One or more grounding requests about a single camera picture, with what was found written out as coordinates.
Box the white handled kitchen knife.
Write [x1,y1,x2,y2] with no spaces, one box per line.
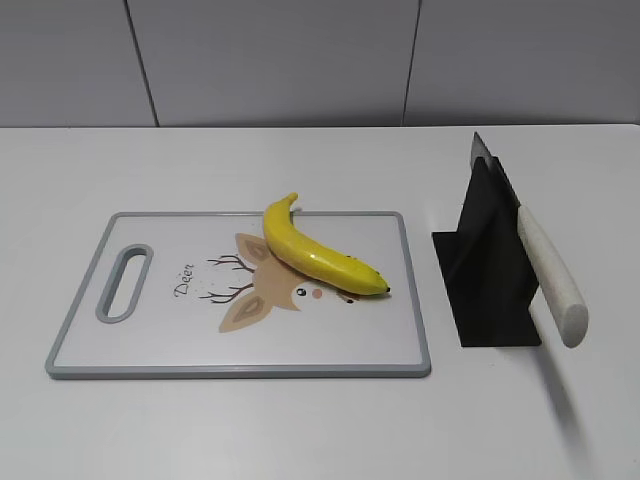
[470,133,589,348]

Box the yellow plastic banana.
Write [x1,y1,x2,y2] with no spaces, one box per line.
[263,192,390,296]

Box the white grey deer cutting board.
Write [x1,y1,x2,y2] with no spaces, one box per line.
[45,211,431,380]

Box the black knife stand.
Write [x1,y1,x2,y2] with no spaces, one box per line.
[432,157,541,347]

